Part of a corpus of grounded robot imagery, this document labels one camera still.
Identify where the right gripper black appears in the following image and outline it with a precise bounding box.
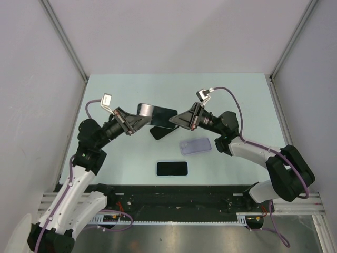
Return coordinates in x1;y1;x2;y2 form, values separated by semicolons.
168;102;224;135

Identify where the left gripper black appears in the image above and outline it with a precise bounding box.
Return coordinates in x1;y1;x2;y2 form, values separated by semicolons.
96;107;152;149

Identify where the purple phone case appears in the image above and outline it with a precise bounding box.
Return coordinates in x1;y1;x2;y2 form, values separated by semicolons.
180;138;212;155

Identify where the black phone case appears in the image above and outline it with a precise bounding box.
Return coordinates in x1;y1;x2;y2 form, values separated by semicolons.
150;126;177;140

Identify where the blue-edged black phone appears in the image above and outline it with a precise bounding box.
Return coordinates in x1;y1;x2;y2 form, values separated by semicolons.
157;161;189;177

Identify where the light blue phone case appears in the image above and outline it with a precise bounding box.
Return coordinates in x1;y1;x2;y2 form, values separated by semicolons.
156;161;190;178

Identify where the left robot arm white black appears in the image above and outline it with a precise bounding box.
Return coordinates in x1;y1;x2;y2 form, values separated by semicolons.
27;108;152;252

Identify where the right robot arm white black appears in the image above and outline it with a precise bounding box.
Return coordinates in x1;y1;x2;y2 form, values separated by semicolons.
170;102;315;211

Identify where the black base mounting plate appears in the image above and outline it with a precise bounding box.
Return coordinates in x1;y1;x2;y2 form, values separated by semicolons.
108;185;269;222

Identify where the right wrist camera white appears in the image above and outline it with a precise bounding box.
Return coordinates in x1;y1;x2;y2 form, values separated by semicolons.
196;89;210;107

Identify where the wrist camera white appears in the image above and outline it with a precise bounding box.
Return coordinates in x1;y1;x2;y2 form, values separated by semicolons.
100;93;115;115
196;89;210;107

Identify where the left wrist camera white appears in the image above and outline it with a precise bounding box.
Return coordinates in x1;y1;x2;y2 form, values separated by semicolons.
100;93;115;115

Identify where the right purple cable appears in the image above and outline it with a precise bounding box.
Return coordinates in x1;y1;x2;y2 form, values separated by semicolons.
210;86;310;248

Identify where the purple cable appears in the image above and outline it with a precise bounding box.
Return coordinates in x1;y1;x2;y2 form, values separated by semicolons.
210;86;310;248
34;99;134;253

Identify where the right side aluminium rail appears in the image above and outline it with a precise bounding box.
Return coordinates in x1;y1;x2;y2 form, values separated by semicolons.
265;75;294;145

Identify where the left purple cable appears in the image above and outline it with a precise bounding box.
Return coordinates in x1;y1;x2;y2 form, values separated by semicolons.
34;99;134;253

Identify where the grey slotted cable duct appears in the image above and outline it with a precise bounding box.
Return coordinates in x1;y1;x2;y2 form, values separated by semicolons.
89;212;250;225

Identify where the left aluminium frame post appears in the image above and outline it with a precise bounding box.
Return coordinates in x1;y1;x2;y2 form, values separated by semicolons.
39;0;88;84

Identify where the aluminium frame post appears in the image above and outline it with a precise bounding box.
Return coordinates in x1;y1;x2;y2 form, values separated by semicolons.
39;0;88;84
269;0;320;81

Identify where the right aluminium frame post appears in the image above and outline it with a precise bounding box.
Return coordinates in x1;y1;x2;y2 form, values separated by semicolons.
269;0;320;81

